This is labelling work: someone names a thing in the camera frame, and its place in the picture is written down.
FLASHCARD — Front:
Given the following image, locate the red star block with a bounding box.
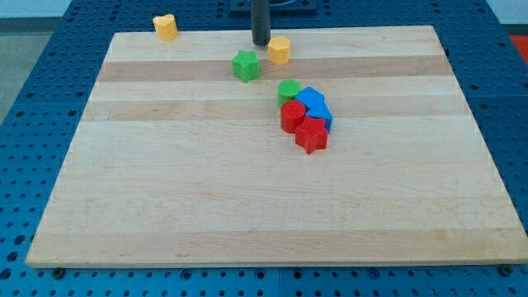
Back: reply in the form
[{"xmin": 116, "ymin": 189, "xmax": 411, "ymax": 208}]
[{"xmin": 295, "ymin": 116, "xmax": 328, "ymax": 154}]

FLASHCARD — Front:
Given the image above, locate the green star block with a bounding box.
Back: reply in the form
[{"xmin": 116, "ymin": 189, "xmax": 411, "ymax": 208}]
[{"xmin": 232, "ymin": 50, "xmax": 261, "ymax": 83}]

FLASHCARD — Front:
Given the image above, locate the red cylinder block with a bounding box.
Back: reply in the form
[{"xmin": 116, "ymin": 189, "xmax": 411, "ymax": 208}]
[{"xmin": 280, "ymin": 100, "xmax": 306, "ymax": 134}]

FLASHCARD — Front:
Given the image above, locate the green cylinder block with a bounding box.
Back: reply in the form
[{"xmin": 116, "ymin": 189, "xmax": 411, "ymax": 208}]
[{"xmin": 277, "ymin": 79, "xmax": 302, "ymax": 107}]

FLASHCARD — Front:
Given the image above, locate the blue triangle block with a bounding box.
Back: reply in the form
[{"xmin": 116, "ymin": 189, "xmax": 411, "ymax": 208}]
[{"xmin": 306, "ymin": 101, "xmax": 333, "ymax": 133}]

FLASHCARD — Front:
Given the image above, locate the blue cube block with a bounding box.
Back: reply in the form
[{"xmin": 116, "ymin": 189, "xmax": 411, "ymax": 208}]
[{"xmin": 294, "ymin": 87, "xmax": 325, "ymax": 110}]

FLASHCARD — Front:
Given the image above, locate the wooden board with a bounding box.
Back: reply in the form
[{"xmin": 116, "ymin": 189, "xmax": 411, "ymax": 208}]
[{"xmin": 26, "ymin": 26, "xmax": 527, "ymax": 268}]

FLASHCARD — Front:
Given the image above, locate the yellow hexagon block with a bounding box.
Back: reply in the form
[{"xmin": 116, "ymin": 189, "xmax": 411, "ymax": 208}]
[{"xmin": 268, "ymin": 35, "xmax": 291, "ymax": 65}]

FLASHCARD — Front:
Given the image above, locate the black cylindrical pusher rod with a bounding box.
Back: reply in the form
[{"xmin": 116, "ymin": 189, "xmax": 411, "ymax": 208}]
[{"xmin": 250, "ymin": 0, "xmax": 271, "ymax": 46}]

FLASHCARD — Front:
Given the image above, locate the yellow heart block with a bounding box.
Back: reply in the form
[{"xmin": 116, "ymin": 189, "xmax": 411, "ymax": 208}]
[{"xmin": 153, "ymin": 14, "xmax": 178, "ymax": 41}]

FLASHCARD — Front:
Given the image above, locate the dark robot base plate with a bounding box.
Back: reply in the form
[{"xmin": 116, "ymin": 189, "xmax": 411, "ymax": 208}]
[{"xmin": 225, "ymin": 0, "xmax": 318, "ymax": 15}]

